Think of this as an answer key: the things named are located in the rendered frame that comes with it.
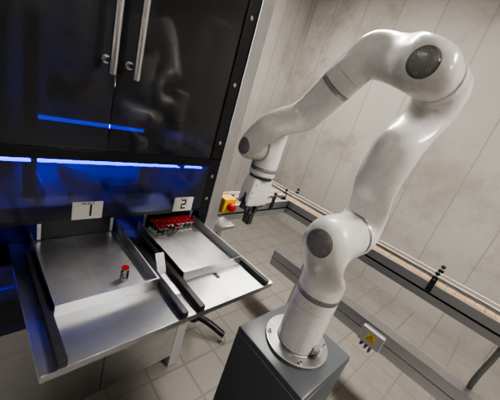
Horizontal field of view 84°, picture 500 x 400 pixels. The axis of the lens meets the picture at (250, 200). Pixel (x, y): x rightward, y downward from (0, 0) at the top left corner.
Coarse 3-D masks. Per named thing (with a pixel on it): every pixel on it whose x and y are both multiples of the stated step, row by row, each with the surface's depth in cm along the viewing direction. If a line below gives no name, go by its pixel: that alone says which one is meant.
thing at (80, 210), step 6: (72, 204) 82; (78, 204) 83; (84, 204) 84; (90, 204) 85; (96, 204) 87; (102, 204) 88; (72, 210) 83; (78, 210) 84; (84, 210) 85; (96, 210) 88; (72, 216) 83; (78, 216) 84; (84, 216) 86; (90, 216) 87; (96, 216) 88
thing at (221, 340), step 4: (204, 316) 178; (192, 320) 175; (196, 320) 176; (200, 320) 176; (204, 320) 176; (208, 320) 177; (208, 324) 176; (212, 324) 177; (212, 328) 176; (216, 328) 177; (220, 328) 178; (216, 332) 176; (220, 332) 177; (224, 332) 178; (220, 336) 177; (224, 336) 180; (220, 340) 178; (224, 340) 179
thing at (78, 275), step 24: (48, 240) 89; (72, 240) 92; (96, 240) 95; (120, 240) 99; (48, 264) 79; (72, 264) 82; (96, 264) 85; (120, 264) 88; (144, 264) 88; (48, 288) 68; (72, 288) 74; (96, 288) 76; (120, 288) 74; (144, 288) 80; (72, 312) 68
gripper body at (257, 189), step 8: (248, 176) 88; (256, 176) 87; (248, 184) 87; (256, 184) 87; (264, 184) 89; (240, 192) 90; (248, 192) 87; (256, 192) 88; (264, 192) 91; (240, 200) 91; (248, 200) 88; (256, 200) 90; (264, 200) 93
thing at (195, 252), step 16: (160, 240) 107; (176, 240) 110; (192, 240) 113; (208, 240) 117; (176, 256) 100; (192, 256) 103; (208, 256) 106; (224, 256) 109; (240, 256) 107; (192, 272) 91; (208, 272) 97
